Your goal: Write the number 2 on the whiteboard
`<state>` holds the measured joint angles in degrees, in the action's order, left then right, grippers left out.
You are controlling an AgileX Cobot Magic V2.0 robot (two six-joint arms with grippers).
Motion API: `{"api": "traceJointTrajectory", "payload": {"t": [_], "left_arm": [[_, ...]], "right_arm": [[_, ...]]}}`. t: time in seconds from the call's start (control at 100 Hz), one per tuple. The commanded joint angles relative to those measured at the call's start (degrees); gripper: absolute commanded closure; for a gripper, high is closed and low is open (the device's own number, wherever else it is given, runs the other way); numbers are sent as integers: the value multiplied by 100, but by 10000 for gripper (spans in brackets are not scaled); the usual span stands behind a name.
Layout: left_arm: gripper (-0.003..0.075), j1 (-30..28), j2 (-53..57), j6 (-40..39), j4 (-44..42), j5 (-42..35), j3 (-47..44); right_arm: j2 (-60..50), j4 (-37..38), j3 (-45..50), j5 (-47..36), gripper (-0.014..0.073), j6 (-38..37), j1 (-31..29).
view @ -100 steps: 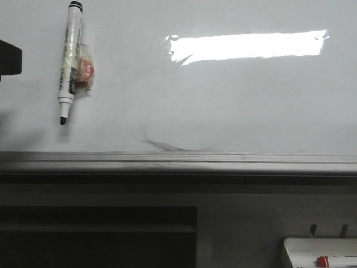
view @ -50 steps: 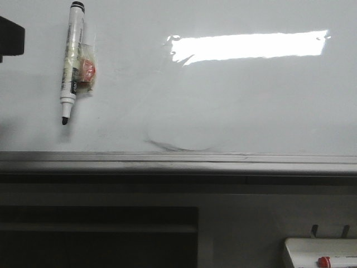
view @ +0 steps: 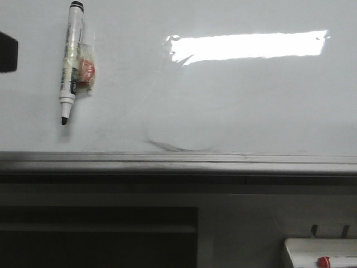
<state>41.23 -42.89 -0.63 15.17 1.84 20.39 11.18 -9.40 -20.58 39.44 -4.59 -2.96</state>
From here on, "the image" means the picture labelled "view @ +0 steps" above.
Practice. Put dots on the white plastic marker tray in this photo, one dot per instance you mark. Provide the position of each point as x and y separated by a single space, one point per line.
304 252

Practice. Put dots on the red capped marker in tray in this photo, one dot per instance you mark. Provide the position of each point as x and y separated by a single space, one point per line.
336 262

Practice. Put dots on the white black whiteboard marker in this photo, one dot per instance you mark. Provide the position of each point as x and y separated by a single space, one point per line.
71 61

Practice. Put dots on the red magnet taped to marker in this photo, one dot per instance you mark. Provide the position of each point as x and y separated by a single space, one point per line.
87 69

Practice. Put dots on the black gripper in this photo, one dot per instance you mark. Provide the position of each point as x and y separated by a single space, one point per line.
8 53

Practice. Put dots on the dark wall vent panel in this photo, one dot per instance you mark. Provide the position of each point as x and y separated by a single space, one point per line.
99 236

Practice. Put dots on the white whiteboard with aluminium frame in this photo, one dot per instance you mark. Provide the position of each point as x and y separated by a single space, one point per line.
185 86

